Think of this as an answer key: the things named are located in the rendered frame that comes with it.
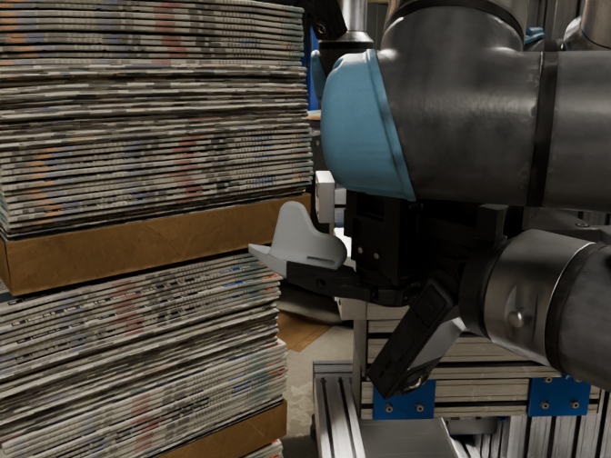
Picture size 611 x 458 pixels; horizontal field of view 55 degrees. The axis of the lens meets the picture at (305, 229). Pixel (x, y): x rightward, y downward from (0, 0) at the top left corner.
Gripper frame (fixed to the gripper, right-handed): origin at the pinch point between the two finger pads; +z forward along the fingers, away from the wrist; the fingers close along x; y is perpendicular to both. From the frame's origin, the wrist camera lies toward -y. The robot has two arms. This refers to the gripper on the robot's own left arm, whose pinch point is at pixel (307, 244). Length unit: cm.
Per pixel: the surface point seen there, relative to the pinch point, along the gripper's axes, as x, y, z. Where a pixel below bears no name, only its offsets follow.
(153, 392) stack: 12.1, -13.7, 7.6
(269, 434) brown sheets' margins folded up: -0.6, -23.6, 7.3
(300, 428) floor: -60, -85, 77
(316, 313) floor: -116, -85, 137
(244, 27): 1.2, 18.5, 7.5
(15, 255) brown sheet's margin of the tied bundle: 21.9, 1.4, 7.8
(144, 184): 11.6, 5.7, 7.3
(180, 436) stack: 9.7, -19.5, 7.6
